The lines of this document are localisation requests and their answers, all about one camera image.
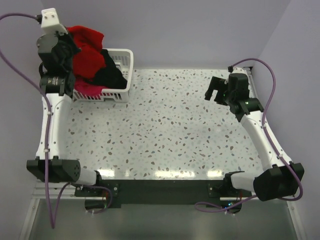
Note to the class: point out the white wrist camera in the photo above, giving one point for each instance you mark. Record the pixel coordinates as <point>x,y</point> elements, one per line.
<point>50,22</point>
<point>240,70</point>

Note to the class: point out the pink t shirt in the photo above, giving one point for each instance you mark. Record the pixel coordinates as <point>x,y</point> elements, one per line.
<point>87,89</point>

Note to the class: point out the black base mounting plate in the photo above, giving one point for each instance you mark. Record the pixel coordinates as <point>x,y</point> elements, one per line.
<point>117,193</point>

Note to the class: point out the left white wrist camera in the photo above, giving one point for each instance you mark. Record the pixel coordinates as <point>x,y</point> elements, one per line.
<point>50,22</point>

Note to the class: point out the black t shirt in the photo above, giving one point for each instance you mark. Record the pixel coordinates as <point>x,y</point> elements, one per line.
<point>109,76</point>

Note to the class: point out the white plastic laundry basket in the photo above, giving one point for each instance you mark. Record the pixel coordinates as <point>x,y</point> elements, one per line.
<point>124,60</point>

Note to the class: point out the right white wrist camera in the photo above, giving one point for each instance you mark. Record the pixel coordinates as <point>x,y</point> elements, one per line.
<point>240,70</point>

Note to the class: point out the red t shirt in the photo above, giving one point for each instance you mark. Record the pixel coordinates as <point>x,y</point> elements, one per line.
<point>89,60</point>

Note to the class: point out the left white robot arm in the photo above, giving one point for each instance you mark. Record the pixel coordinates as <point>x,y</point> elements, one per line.
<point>51,163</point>

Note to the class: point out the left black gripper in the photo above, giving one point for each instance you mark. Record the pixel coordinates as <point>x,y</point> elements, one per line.
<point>68,37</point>

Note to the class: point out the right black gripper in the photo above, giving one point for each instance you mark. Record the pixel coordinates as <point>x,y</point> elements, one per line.
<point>216,83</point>

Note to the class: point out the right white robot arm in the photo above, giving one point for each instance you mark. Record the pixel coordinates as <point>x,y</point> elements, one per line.
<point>281,177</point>

